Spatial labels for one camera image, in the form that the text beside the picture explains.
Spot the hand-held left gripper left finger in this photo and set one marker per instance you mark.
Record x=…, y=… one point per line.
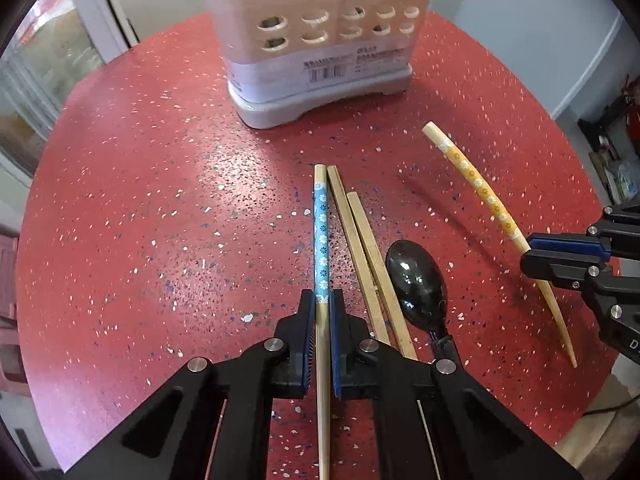
x=295, y=360

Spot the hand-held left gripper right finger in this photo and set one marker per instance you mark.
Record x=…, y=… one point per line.
x=345, y=360

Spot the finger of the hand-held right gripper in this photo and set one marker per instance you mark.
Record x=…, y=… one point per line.
x=565, y=244
x=555, y=270

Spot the plain wooden chopstick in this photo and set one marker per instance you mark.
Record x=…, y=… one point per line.
x=350, y=230
x=379, y=270

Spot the yellow flowered wooden chopstick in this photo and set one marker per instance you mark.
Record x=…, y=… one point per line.
x=480, y=185

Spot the dark translucent plastic spoon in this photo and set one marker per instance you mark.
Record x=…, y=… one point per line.
x=415, y=280

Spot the blue flowered wooden chopstick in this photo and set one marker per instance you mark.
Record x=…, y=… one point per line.
x=321, y=240

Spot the floor clutter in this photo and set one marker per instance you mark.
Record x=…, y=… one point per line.
x=615, y=160

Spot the pink plastic stool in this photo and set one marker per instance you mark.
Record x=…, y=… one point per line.
x=10, y=280

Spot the sliding glass door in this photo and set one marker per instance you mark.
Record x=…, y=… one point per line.
x=50, y=85

